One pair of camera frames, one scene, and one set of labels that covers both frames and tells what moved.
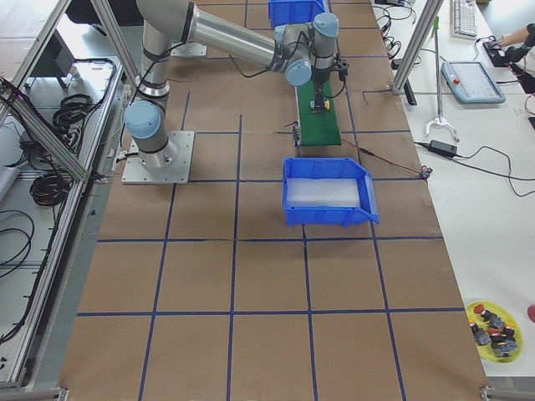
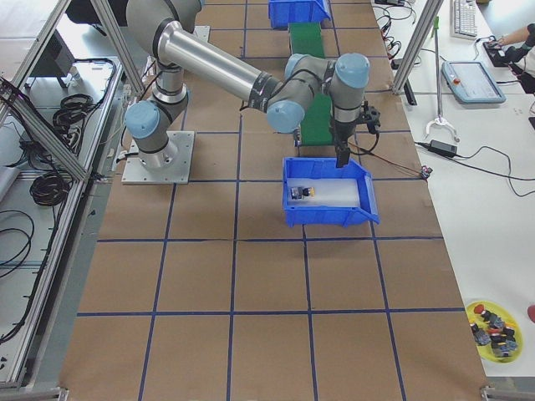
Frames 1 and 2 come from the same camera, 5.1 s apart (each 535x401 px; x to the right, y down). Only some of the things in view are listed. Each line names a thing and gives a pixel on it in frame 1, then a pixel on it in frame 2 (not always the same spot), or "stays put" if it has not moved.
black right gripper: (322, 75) → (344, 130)
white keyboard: (463, 22) stays put
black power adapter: (442, 148) stays put
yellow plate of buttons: (497, 329) stays put
